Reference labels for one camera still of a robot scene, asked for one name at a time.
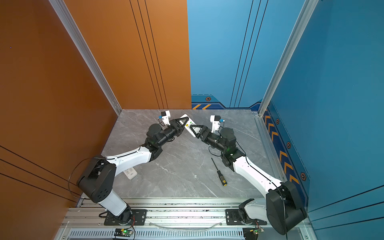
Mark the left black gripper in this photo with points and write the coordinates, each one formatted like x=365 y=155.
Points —
x=175 y=127

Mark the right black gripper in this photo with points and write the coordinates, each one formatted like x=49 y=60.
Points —
x=204 y=131

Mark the black yellow screwdriver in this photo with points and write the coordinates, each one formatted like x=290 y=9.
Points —
x=220 y=175

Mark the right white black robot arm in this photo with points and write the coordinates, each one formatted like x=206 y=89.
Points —
x=284 y=208

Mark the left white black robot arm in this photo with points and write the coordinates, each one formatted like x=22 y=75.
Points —
x=97 y=179

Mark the right small circuit board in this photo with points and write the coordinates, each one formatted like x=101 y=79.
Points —
x=257 y=230

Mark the left green circuit board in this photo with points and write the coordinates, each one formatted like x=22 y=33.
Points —
x=124 y=234

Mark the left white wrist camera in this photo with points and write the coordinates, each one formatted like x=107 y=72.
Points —
x=164 y=118

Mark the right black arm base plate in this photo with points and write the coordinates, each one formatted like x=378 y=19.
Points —
x=239 y=217

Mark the aluminium front rail frame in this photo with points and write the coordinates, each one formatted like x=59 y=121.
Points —
x=173 y=219

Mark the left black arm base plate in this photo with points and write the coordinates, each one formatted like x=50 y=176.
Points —
x=136 y=218

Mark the left aluminium corner post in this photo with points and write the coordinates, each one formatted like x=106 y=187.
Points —
x=75 y=34

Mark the aluminium corner post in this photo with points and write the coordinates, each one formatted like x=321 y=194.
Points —
x=75 y=34
x=295 y=36

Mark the right aluminium corner post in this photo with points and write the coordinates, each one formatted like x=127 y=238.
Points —
x=295 y=36

